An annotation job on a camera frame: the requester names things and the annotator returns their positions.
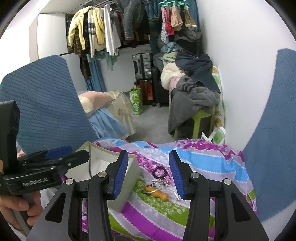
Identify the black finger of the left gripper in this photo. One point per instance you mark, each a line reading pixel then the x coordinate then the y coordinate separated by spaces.
pixel 72 160

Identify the white bag handle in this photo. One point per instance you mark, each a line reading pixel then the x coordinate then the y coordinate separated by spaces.
pixel 216 137

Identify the person's left hand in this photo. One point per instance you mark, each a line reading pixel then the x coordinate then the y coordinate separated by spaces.
pixel 10 203

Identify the orange gourd pendant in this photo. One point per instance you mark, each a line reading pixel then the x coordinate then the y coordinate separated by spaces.
pixel 155 192

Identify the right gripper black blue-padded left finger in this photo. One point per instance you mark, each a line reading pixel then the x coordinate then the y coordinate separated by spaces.
pixel 78 210

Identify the beige lace cloth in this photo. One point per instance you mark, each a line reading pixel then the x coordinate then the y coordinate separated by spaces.
pixel 119 107

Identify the cream fluffy garment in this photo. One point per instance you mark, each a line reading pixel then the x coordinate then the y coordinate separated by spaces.
pixel 169 71

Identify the hanging clothes on rack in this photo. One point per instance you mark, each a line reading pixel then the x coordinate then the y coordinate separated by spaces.
pixel 99 30

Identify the green plastic stool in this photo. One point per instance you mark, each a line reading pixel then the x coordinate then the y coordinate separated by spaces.
pixel 200 122

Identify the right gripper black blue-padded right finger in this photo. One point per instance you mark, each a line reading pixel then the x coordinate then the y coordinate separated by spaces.
pixel 234 218

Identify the blue quilted cushion left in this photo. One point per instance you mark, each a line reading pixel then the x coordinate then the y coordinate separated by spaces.
pixel 51 113

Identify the grey hard suitcase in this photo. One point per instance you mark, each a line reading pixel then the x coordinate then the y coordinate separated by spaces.
pixel 142 63

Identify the pink pillow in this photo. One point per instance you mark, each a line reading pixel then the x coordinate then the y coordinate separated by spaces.
pixel 93 100

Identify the red striped suitcase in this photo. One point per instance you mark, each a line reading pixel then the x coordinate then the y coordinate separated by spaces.
pixel 147 91

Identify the blue quilted cushion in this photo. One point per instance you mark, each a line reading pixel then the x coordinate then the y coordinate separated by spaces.
pixel 270 152
pixel 51 113

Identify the hanging socks dryer rack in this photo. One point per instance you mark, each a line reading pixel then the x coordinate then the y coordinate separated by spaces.
pixel 178 18

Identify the pale green jewelry box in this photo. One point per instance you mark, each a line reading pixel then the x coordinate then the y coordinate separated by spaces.
pixel 122 169

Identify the grey clothes pile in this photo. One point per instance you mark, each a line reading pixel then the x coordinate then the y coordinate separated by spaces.
pixel 195 90

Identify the white wardrobe cabinet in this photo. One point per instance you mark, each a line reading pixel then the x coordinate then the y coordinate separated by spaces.
pixel 47 36

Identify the blue quilted cushion right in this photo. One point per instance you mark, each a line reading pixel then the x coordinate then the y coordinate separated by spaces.
pixel 270 152

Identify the green shopping bag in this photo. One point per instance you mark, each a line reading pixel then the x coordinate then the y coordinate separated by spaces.
pixel 135 96

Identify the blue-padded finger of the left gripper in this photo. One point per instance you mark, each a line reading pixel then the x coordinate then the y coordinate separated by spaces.
pixel 57 153

